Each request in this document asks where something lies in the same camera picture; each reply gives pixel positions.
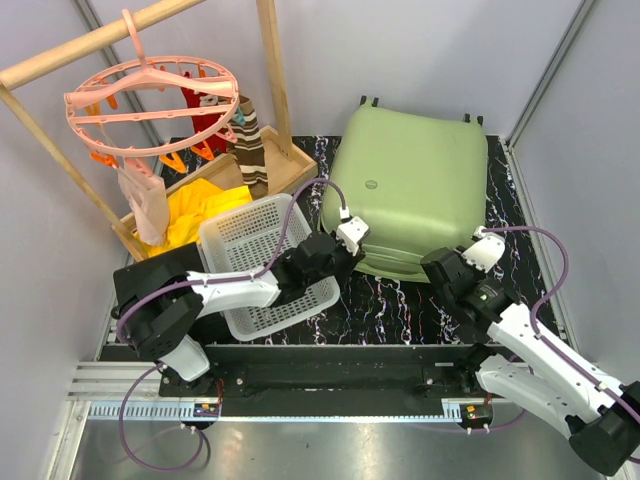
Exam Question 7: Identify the pink round clip hanger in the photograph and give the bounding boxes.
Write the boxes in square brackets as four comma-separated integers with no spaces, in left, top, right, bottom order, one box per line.
[64,10,240,168]

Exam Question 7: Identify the red garment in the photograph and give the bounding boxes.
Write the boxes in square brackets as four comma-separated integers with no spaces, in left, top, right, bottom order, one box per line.
[181,88,227,161]

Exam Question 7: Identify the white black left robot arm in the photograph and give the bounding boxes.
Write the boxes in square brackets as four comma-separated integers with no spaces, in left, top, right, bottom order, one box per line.
[117,223,369,396]

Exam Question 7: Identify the yellow shorts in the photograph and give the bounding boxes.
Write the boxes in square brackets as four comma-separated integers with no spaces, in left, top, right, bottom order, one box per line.
[142,178,253,257]

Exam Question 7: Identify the orange clothespin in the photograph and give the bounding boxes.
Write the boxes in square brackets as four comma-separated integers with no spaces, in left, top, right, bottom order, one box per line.
[158,152,187,174]

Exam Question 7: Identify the wooden clothes rack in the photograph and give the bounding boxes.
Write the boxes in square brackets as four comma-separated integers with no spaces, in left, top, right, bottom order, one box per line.
[1,1,318,261]

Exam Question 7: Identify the brown striped sock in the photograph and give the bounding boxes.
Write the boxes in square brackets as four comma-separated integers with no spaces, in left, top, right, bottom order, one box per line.
[227,95,269,200]

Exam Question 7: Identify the black box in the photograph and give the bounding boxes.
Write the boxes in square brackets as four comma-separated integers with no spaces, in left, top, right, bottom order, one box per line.
[113,243,204,348]

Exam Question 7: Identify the green hard-shell suitcase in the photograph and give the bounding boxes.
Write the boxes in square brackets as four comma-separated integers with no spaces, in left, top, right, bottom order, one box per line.
[318,98,488,283]

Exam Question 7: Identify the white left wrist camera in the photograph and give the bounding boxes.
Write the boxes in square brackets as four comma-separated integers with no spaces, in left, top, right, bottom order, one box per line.
[335,207,370,256]

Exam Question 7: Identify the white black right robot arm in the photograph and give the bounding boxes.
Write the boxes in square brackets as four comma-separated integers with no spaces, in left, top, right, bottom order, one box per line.
[421,248,639,477]

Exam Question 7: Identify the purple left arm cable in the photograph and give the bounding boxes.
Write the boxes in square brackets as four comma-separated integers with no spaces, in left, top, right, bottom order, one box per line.
[115,177,351,474]

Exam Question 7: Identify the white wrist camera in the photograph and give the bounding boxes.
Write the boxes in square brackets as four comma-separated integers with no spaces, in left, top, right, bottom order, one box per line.
[461,226,506,273]
[335,207,370,256]

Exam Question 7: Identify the pale pink garment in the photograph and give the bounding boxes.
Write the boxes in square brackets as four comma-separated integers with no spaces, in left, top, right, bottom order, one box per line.
[118,164,170,246]

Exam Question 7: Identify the white plastic mesh basket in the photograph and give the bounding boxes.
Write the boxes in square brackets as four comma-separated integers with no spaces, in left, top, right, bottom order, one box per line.
[199,194,340,342]

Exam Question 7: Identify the aluminium frame rail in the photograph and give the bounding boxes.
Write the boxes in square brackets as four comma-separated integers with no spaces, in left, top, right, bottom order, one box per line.
[44,359,631,480]

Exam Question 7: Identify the teal clothespin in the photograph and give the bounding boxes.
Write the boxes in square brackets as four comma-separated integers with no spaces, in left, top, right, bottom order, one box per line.
[232,110,246,126]

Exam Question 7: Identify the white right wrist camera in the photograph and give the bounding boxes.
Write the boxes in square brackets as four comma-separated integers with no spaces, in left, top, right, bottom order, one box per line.
[461,226,506,273]

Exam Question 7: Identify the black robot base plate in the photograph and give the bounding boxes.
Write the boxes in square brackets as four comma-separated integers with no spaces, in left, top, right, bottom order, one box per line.
[134,345,502,423]

